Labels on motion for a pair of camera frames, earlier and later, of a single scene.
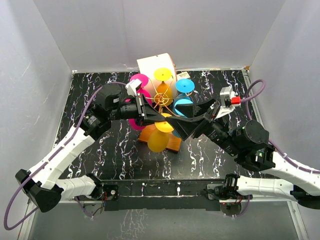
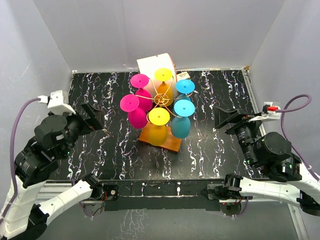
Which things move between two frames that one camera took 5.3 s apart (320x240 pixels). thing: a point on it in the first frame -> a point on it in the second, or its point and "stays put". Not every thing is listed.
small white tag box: x=183 y=75 stays put
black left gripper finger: x=152 y=115 -> x=99 y=117
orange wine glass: x=164 y=95 stays put
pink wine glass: x=144 y=80 stays put
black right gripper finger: x=187 y=127 -> x=222 y=116
